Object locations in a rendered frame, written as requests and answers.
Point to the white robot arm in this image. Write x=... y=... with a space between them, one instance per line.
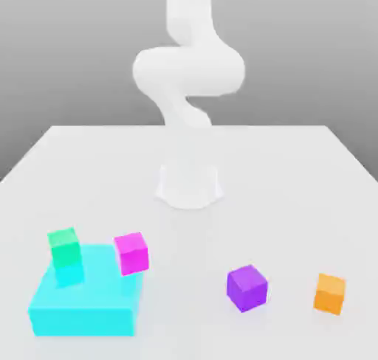
x=189 y=70

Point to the small magenta cube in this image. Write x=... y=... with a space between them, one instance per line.
x=132 y=254

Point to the small purple cube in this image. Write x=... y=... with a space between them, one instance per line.
x=246 y=289

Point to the small green cube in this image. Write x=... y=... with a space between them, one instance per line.
x=65 y=248

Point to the small orange cube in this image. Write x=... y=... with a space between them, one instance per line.
x=329 y=295

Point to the large cyan box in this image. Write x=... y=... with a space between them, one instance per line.
x=88 y=301

